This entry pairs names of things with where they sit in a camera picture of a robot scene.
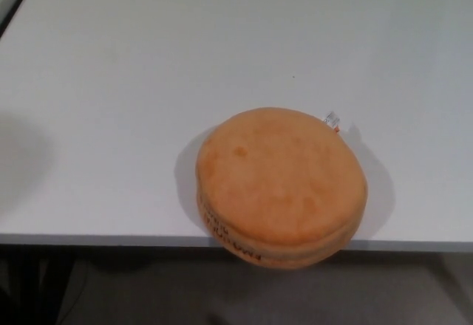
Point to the orange plush soft plate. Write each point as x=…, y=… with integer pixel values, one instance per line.
x=273, y=184

